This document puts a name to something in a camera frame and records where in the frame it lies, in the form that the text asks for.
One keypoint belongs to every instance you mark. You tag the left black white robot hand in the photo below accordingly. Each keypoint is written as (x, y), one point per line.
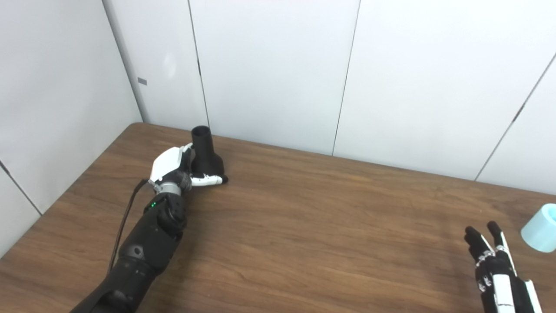
(167, 163)

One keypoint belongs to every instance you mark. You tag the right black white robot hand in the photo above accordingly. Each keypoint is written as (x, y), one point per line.
(499, 278)

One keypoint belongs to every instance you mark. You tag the black funnel-shaped nozzle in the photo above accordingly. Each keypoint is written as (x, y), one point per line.
(207, 161)

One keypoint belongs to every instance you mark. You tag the light blue cylinder cup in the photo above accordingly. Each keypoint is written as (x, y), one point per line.
(542, 230)

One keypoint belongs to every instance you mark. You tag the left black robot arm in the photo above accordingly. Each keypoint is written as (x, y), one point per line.
(147, 248)

